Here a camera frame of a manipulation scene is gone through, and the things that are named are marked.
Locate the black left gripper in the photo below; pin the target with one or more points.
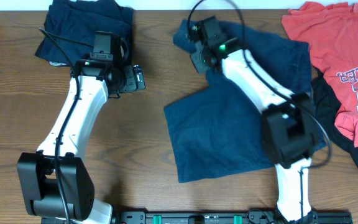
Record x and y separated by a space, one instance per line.
132 84

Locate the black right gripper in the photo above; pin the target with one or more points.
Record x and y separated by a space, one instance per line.
200 66

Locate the blue denim shorts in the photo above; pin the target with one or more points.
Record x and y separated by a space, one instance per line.
217 131

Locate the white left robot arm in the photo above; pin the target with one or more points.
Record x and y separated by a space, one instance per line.
55 183

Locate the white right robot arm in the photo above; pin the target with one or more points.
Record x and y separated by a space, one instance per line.
289 132

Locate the folded black garment with print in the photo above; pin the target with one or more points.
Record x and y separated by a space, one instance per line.
38 53

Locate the folded navy garment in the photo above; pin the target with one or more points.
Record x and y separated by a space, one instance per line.
76 23

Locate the black garment under red shirt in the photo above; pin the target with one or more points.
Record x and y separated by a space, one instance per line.
328 112

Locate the red printed t-shirt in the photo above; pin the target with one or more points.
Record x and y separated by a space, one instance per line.
313 18

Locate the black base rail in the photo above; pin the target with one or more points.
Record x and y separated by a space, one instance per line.
254 216

